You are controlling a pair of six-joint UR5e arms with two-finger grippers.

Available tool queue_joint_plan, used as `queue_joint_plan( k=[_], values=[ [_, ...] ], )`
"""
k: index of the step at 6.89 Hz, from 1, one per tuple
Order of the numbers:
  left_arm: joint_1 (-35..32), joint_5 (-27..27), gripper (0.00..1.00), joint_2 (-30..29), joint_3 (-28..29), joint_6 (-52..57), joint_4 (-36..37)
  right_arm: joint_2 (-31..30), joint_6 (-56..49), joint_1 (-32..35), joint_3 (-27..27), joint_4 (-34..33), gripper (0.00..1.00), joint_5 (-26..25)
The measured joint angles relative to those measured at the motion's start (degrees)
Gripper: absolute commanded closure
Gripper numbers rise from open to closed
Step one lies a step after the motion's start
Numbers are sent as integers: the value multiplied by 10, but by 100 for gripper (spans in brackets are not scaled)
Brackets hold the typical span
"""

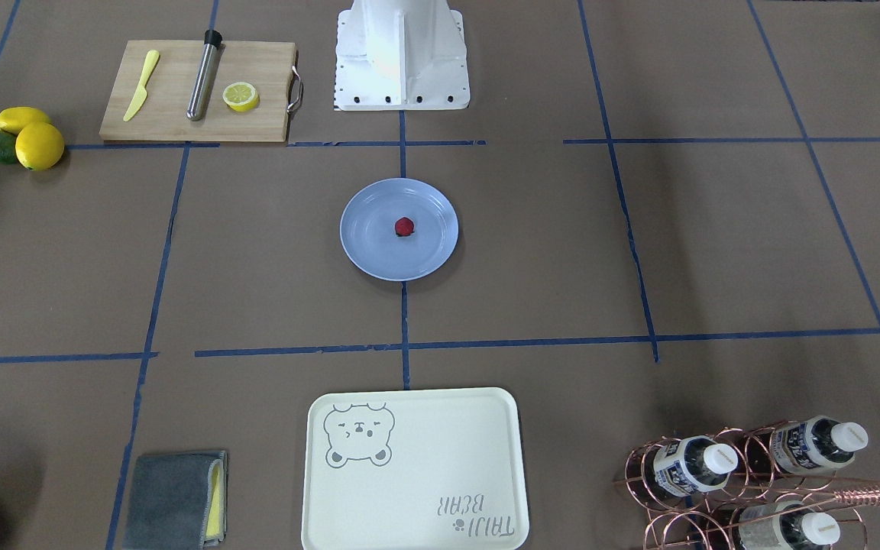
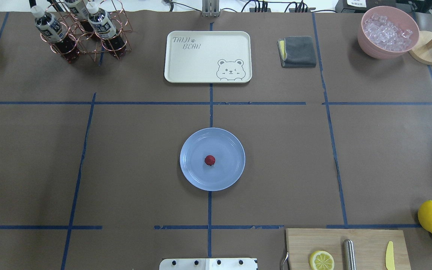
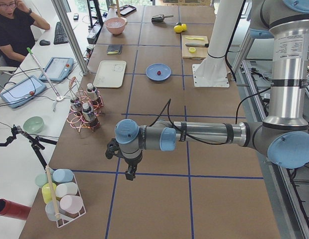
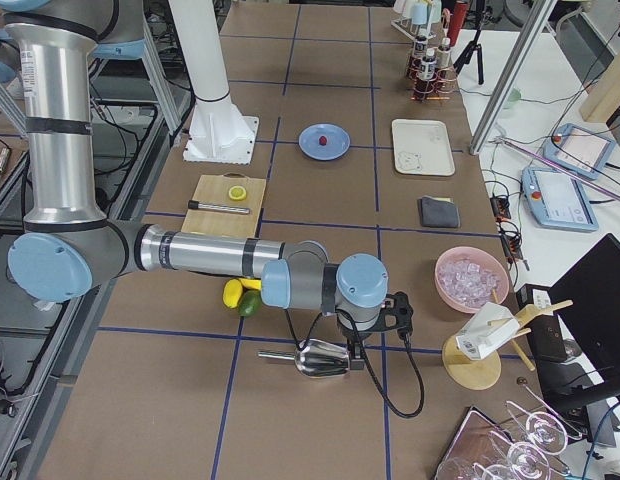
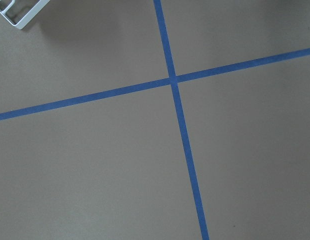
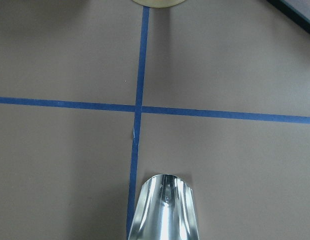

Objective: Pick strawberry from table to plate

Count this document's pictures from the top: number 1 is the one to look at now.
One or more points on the red strawberry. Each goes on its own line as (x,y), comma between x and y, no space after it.
(404,227)

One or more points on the yellow plastic knife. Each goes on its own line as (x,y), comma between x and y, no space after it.
(140,93)

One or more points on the copper wire bottle rack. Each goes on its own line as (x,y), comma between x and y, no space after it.
(689,522)

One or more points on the copper twisted bar spoon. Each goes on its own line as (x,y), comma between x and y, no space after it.
(833,496)

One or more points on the lemon half slice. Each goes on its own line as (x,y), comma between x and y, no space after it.
(241,96)

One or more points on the grey folded cloth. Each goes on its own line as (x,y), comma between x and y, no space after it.
(169,500)

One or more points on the cream bear tray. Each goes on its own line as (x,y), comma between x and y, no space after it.
(415,469)

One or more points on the blue plate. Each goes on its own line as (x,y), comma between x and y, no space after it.
(367,236)

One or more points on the bottle white cap lower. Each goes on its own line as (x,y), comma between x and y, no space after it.
(786,525)

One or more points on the yellow lemon round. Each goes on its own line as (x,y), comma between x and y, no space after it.
(39,146)

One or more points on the yellow sponge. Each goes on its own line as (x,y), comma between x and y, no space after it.
(214,528)

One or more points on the bottle white cap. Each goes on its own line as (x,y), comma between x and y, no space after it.
(696,464)
(786,525)
(818,445)

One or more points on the steel cylinder muddler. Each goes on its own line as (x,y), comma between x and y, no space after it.
(205,75)

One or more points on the yellow lemon upper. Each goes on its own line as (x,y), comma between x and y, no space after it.
(14,119)

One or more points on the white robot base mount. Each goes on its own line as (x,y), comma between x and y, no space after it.
(401,56)

